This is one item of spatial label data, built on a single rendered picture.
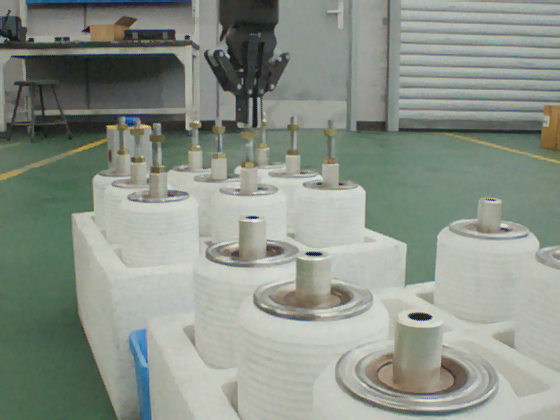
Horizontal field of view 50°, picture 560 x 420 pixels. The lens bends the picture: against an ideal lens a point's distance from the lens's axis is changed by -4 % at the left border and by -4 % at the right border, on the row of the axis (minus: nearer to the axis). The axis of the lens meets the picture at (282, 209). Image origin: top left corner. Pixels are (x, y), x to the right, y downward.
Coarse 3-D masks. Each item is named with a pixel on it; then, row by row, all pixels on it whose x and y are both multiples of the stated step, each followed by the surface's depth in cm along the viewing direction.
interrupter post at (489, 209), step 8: (480, 200) 58; (488, 200) 59; (496, 200) 58; (480, 208) 58; (488, 208) 57; (496, 208) 57; (480, 216) 58; (488, 216) 57; (496, 216) 57; (480, 224) 58; (488, 224) 57; (496, 224) 58; (480, 232) 58; (488, 232) 58; (496, 232) 58
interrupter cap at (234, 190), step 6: (228, 186) 82; (234, 186) 83; (258, 186) 83; (264, 186) 83; (270, 186) 82; (222, 192) 79; (228, 192) 78; (234, 192) 77; (240, 192) 78; (246, 192) 78; (252, 192) 78; (258, 192) 77; (264, 192) 78; (270, 192) 78; (276, 192) 79
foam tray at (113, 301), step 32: (96, 256) 76; (352, 256) 80; (384, 256) 82; (96, 288) 78; (128, 288) 68; (160, 288) 70; (192, 288) 71; (384, 288) 83; (96, 320) 81; (128, 320) 69; (96, 352) 85; (128, 352) 70; (128, 384) 70; (128, 416) 71
